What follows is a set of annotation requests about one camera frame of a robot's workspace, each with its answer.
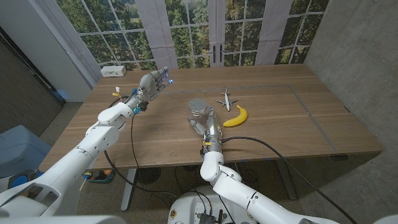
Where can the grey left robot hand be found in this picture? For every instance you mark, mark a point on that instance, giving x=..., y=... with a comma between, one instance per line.
x=152, y=85

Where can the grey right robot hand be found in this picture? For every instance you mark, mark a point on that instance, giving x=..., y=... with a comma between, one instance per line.
x=214, y=130

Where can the clear plastic jar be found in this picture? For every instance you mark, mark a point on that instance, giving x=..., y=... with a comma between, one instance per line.
x=199, y=117

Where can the silver metal jar lid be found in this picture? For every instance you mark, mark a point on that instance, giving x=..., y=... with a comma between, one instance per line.
x=197, y=105

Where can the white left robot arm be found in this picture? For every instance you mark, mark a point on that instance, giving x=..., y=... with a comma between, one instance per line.
x=93, y=143

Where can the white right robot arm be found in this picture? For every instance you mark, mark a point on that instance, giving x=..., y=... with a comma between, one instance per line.
x=236, y=189

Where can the yellow toy banana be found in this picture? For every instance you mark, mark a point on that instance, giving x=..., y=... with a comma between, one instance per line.
x=239, y=119

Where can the white toy airplane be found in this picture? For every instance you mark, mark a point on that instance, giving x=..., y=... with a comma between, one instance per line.
x=227, y=101

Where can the white power strip box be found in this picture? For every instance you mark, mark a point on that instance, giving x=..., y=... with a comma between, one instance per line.
x=113, y=71

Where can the printed window backdrop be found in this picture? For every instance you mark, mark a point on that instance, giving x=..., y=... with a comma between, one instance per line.
x=155, y=31

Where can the black round fan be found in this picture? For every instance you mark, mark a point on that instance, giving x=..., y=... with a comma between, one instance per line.
x=149, y=175

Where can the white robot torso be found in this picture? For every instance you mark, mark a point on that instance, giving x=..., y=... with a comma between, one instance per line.
x=186, y=205

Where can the grey table leg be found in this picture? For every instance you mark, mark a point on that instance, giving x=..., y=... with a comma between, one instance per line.
x=284, y=180

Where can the teal basket with items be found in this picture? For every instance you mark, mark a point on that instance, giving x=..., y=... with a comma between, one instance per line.
x=101, y=177

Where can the white table leg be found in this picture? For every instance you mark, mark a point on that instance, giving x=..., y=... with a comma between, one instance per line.
x=127, y=193

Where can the white stick with blue cap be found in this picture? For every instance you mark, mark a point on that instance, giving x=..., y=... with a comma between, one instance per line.
x=84, y=184

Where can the blue plastic bin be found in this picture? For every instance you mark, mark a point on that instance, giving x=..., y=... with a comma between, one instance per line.
x=21, y=149

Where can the white device with blue pads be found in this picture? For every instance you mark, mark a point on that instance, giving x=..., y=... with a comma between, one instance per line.
x=18, y=180

